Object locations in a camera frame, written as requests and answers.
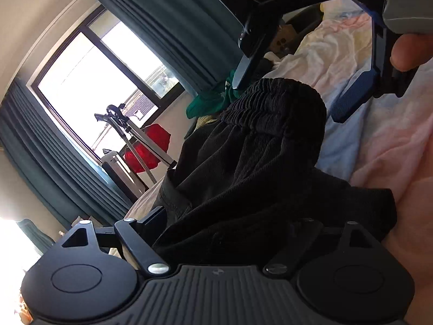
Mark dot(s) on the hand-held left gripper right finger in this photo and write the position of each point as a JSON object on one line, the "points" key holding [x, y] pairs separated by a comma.
{"points": [[306, 231]]}

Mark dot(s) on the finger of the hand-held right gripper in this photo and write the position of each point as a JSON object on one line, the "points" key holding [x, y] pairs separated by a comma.
{"points": [[355, 94], [252, 40]]}

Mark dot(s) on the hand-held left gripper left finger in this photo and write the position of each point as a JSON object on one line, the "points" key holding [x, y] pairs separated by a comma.
{"points": [[154, 218]]}

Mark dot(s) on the person's right hand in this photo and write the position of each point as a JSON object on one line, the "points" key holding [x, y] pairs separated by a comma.
{"points": [[411, 52]]}

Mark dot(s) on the small cardboard box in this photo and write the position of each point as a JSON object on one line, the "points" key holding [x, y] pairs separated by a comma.
{"points": [[283, 40]]}

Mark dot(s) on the grey garment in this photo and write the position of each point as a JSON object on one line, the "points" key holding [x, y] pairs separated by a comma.
{"points": [[176, 193]]}

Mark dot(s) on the white boxy appliance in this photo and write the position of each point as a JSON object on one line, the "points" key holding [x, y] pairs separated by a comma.
{"points": [[123, 176]]}

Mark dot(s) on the green garment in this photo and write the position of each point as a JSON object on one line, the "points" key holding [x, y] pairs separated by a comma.
{"points": [[213, 98]]}

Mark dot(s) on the red bag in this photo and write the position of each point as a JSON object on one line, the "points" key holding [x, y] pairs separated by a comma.
{"points": [[152, 145]]}

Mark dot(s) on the teal curtain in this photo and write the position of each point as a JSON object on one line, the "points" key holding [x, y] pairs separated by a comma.
{"points": [[176, 20], [50, 162]]}

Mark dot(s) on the yellow cloth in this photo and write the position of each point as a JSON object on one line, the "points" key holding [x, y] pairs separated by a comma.
{"points": [[330, 8]]}

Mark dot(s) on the teal scalloped chair back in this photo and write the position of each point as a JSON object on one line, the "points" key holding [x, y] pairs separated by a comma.
{"points": [[33, 232]]}

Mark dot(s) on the black framed window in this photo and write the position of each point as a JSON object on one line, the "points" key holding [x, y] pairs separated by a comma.
{"points": [[88, 84]]}

